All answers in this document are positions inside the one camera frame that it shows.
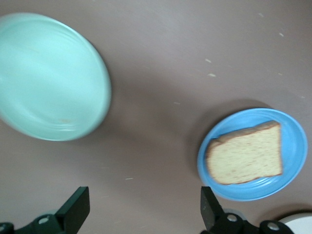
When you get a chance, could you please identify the brown bread slice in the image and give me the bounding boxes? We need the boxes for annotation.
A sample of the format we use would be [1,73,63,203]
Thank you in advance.
[206,120,284,185]

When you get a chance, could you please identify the beige plate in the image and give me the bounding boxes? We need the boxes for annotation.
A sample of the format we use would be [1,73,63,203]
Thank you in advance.
[277,211,312,234]

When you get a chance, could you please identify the mint green plate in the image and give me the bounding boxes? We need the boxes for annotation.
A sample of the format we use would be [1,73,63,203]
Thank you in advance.
[0,12,112,142]

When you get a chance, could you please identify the blue plate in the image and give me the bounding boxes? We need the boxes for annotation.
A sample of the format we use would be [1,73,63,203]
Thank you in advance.
[196,108,308,202]

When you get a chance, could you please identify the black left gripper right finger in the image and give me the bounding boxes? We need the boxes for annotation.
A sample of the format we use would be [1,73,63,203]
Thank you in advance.
[200,185,259,234]

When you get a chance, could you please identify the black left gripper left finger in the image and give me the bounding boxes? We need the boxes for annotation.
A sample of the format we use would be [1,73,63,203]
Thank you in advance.
[14,186,91,234]

